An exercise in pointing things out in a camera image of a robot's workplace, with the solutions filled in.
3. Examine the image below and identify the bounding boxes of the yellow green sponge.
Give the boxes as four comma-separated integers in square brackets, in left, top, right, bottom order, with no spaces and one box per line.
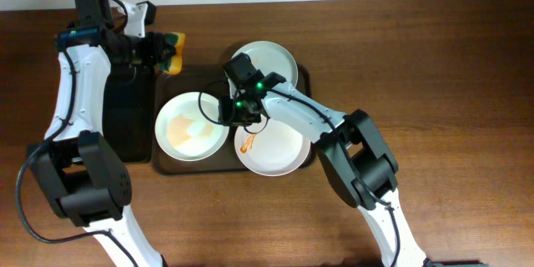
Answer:
[158,33,186,75]

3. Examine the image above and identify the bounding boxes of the pink plate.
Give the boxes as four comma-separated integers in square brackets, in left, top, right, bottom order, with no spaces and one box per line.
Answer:
[234,117,311,177]

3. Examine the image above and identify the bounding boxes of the cream white plate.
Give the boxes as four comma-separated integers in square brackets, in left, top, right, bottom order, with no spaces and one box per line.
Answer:
[154,92,229,162]

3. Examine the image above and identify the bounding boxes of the grey-green plate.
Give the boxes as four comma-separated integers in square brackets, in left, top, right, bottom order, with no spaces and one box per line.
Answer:
[232,41,298,87]

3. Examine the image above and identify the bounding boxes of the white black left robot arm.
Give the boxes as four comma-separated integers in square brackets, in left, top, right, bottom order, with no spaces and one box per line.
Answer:
[15,0,179,266]

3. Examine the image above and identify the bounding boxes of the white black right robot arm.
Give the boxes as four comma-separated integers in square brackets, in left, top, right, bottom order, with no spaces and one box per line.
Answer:
[218,79,431,266]

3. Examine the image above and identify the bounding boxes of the black small tray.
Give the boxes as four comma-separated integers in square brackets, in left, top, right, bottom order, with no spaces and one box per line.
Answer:
[103,65,155,164]

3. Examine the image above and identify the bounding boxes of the dark brown serving tray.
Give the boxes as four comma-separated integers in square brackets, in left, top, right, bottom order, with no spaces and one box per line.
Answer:
[150,63,314,176]

